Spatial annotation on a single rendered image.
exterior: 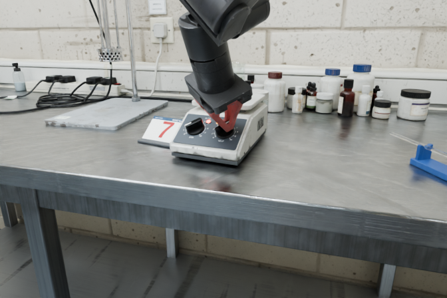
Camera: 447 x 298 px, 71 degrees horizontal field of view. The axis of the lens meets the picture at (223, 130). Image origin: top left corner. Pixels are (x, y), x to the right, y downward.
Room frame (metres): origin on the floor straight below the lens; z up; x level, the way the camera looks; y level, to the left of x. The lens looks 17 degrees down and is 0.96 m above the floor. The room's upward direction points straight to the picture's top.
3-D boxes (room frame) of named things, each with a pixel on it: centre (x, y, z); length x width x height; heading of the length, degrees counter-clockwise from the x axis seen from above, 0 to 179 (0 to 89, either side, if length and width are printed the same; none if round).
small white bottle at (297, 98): (0.85, -0.21, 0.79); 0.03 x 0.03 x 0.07
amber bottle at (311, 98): (0.89, -0.26, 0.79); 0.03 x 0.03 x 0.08
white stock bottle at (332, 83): (0.91, -0.31, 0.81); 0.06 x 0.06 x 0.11
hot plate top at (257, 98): (0.62, -0.01, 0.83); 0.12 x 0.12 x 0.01; 69
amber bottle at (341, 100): (0.82, -0.33, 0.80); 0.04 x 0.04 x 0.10
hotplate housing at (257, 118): (0.60, 0.00, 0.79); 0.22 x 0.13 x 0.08; 159
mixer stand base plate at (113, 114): (0.85, 0.31, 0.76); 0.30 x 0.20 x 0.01; 165
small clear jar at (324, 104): (0.86, -0.28, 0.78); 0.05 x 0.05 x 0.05
